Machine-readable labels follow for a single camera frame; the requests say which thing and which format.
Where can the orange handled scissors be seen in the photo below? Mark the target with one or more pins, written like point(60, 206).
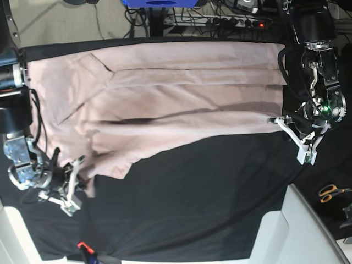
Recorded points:
point(330, 191)

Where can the white power strip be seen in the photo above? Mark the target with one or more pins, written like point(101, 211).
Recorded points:
point(214, 20)

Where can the black table cloth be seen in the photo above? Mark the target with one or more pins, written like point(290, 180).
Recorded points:
point(203, 201)

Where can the pale pink T-shirt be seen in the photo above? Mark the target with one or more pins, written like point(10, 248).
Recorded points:
point(119, 105)

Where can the orange black clamp bottom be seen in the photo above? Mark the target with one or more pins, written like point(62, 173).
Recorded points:
point(89, 256)

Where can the white table frame left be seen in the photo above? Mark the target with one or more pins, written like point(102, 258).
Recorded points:
point(17, 246)

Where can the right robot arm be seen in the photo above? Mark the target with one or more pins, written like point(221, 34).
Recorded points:
point(21, 127)

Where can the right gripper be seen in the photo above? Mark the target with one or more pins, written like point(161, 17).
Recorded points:
point(58, 184)

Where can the white table frame right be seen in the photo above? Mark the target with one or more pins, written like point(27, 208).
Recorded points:
point(295, 234)

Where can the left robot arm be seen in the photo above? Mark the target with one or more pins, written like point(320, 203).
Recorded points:
point(313, 28)

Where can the blue box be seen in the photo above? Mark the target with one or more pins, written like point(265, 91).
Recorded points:
point(160, 3)

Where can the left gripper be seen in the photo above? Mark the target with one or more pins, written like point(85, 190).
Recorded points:
point(315, 116)

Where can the white table frame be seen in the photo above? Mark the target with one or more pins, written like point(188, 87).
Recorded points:
point(295, 234)
point(17, 246)

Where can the black table leg post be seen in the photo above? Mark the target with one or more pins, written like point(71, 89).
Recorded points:
point(156, 17)

